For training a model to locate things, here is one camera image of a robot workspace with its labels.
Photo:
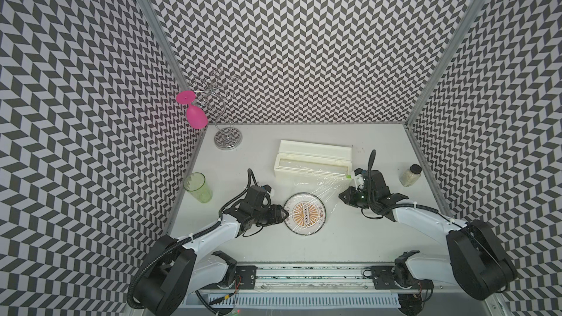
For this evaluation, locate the aluminium front rail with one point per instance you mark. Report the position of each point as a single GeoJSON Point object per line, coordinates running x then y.
{"type": "Point", "coordinates": [291, 276]}

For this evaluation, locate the green transparent cup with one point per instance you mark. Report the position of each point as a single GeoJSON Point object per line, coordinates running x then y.
{"type": "Point", "coordinates": [197, 186]}

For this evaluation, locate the glass jar with black lid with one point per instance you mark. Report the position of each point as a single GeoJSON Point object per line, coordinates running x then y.
{"type": "Point", "coordinates": [410, 176]}

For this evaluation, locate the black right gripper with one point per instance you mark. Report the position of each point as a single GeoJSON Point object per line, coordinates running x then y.
{"type": "Point", "coordinates": [349, 200]}

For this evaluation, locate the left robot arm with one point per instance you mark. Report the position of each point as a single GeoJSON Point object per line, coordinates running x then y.
{"type": "Point", "coordinates": [177, 267]}

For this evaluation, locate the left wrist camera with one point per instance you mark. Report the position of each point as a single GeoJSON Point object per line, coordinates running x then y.
{"type": "Point", "coordinates": [269, 190]}

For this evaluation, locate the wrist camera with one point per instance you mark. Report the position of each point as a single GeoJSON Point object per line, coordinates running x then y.
{"type": "Point", "coordinates": [359, 178]}
{"type": "Point", "coordinates": [269, 190]}

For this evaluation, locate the white plate with orange pattern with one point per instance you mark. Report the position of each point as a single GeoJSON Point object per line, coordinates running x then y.
{"type": "Point", "coordinates": [306, 214]}

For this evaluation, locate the right aluminium corner post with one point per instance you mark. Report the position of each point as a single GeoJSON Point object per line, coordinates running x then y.
{"type": "Point", "coordinates": [470, 16]}

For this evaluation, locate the clear plastic wrap sheet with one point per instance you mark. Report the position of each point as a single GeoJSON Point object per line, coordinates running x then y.
{"type": "Point", "coordinates": [327, 189]}

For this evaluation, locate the pink plastic wine glass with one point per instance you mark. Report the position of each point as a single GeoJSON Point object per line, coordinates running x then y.
{"type": "Point", "coordinates": [195, 116]}

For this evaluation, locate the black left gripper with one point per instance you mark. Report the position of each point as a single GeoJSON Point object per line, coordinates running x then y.
{"type": "Point", "coordinates": [276, 216]}

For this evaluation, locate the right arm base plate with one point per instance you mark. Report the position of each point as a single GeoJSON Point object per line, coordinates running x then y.
{"type": "Point", "coordinates": [386, 278]}

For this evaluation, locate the aluminium corner post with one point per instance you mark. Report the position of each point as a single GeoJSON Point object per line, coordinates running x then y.
{"type": "Point", "coordinates": [470, 16]}
{"type": "Point", "coordinates": [162, 40]}

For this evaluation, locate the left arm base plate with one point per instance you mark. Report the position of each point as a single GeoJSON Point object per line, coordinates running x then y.
{"type": "Point", "coordinates": [241, 277]}

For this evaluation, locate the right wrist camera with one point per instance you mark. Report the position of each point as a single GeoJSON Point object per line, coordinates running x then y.
{"type": "Point", "coordinates": [359, 178]}

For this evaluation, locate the left aluminium corner post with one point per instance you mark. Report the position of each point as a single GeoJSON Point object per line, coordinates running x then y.
{"type": "Point", "coordinates": [162, 40]}

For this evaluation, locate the cream plastic wrap dispenser box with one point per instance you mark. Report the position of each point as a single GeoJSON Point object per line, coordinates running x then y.
{"type": "Point", "coordinates": [297, 158]}

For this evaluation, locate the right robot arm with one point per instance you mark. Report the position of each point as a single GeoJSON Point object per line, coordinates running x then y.
{"type": "Point", "coordinates": [475, 259]}

